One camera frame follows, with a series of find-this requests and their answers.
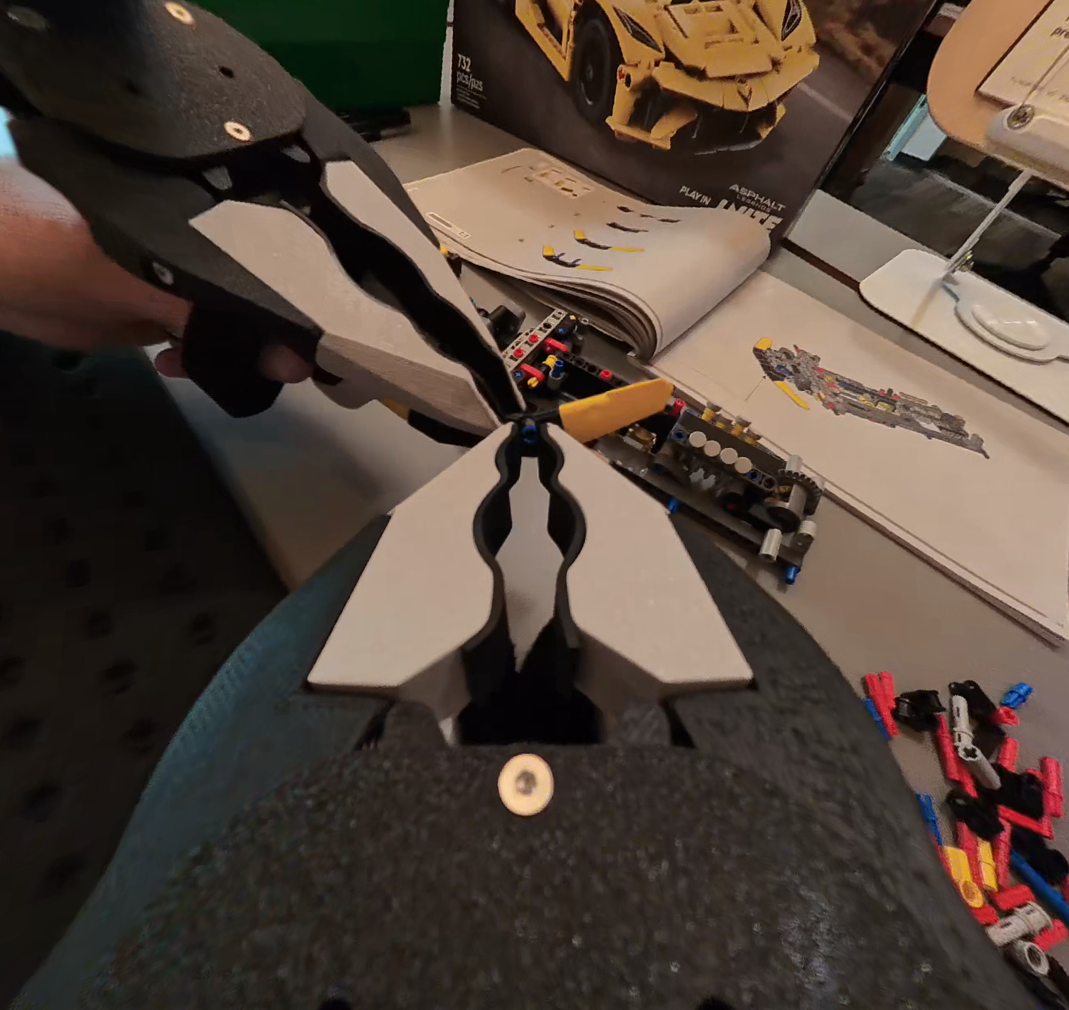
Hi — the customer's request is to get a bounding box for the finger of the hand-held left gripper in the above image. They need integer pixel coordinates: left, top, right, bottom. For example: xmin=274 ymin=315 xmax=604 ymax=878
xmin=320 ymin=158 xmax=526 ymax=410
xmin=190 ymin=198 xmax=506 ymax=439

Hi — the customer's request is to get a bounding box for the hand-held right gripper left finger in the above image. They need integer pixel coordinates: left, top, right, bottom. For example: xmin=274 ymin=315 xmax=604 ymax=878
xmin=306 ymin=424 xmax=524 ymax=737

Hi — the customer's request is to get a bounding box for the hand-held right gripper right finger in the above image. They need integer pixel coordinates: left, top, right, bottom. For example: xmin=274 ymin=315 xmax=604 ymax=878
xmin=538 ymin=425 xmax=756 ymax=727

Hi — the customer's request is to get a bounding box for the yellow lego panel piece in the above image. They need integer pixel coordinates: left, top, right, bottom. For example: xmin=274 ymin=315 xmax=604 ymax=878
xmin=558 ymin=379 xmax=676 ymax=443

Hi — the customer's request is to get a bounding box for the lego car chassis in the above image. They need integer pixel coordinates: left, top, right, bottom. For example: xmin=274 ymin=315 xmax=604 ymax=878
xmin=468 ymin=304 xmax=826 ymax=587

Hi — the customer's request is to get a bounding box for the lego set box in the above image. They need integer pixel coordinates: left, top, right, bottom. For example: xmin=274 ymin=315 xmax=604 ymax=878
xmin=451 ymin=0 xmax=982 ymax=244

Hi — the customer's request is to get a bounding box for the pile of red blue lego pins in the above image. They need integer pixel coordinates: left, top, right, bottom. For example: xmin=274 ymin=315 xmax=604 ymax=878
xmin=860 ymin=670 xmax=1069 ymax=1010

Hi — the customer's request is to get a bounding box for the person's left hand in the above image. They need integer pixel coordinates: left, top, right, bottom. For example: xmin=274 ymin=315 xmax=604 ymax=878
xmin=0 ymin=183 xmax=317 ymax=386

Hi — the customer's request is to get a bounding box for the instruction booklet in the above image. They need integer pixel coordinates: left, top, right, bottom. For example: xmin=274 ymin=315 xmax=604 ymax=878
xmin=403 ymin=148 xmax=1069 ymax=648

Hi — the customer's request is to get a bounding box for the green plastic bin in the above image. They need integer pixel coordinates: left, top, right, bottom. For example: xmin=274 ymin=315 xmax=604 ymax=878
xmin=132 ymin=0 xmax=456 ymax=116

